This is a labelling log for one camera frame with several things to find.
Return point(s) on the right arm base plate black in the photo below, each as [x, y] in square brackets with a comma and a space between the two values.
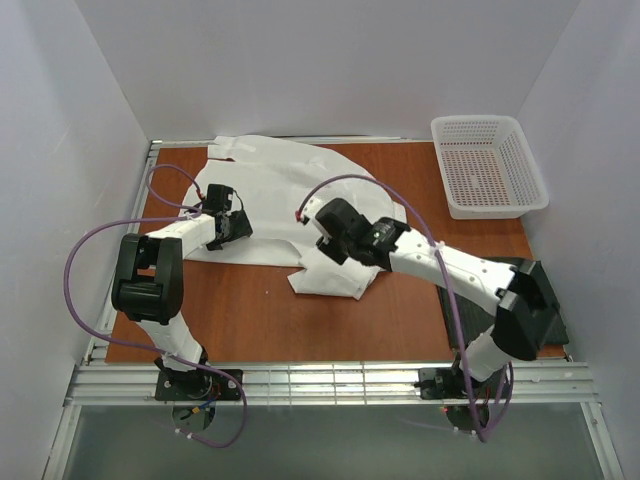
[448, 383]

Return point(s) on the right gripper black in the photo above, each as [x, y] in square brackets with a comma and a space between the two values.
[330, 245]

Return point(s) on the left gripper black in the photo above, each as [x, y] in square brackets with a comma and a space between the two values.
[238, 225]

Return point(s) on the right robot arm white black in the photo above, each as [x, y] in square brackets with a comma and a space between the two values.
[481, 281]

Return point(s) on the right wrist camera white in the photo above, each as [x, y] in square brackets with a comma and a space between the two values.
[307, 215]

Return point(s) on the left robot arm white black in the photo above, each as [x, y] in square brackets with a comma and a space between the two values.
[149, 276]

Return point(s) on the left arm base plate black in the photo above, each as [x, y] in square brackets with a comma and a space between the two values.
[198, 385]

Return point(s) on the aluminium frame rail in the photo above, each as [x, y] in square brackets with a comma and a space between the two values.
[336, 352]

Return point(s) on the dark striped folded shirt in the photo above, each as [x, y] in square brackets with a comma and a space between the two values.
[460, 320]

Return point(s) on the white long sleeve shirt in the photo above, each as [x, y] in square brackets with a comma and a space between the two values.
[272, 177]

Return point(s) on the white plastic basket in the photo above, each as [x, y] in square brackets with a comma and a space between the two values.
[487, 167]

